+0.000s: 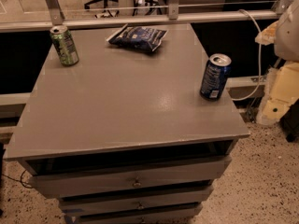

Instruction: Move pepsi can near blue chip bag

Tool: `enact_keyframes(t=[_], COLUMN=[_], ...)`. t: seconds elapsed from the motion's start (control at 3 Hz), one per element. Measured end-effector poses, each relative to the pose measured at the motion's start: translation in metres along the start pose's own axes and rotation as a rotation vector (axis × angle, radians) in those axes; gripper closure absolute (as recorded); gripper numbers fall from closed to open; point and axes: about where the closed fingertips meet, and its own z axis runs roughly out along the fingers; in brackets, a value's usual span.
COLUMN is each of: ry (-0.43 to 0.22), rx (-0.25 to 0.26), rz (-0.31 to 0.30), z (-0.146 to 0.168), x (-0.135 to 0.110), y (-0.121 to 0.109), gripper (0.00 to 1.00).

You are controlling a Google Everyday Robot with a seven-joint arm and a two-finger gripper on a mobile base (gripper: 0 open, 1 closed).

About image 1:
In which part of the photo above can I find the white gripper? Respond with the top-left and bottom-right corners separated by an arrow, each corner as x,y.
255,21 -> 299,125

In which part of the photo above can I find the blue pepsi can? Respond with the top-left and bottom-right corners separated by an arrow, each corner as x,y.
200,53 -> 232,100

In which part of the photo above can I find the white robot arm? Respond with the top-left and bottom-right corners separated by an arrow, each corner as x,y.
255,0 -> 299,125

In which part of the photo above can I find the blue chip bag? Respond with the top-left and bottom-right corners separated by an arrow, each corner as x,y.
107,24 -> 167,52

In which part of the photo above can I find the green soda can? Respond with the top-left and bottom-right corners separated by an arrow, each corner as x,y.
50,25 -> 79,66

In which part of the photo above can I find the grey drawer cabinet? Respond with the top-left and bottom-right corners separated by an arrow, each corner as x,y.
4,23 -> 251,224

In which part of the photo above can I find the middle grey drawer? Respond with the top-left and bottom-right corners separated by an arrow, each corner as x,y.
59,183 -> 213,217

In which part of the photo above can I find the grey drawer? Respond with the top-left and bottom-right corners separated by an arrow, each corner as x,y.
29,155 -> 232,198
66,203 -> 202,224
59,183 -> 213,217

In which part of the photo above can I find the bottom grey drawer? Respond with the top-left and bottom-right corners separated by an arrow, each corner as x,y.
66,203 -> 202,224

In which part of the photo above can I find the top grey drawer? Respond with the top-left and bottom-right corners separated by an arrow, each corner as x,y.
29,155 -> 232,198

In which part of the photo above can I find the white cable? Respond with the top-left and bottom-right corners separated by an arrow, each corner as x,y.
232,8 -> 263,102

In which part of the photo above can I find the metal railing frame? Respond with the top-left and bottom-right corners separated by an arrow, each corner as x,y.
0,0 -> 293,32

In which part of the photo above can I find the black floor cable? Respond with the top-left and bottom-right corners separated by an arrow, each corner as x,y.
1,170 -> 33,189

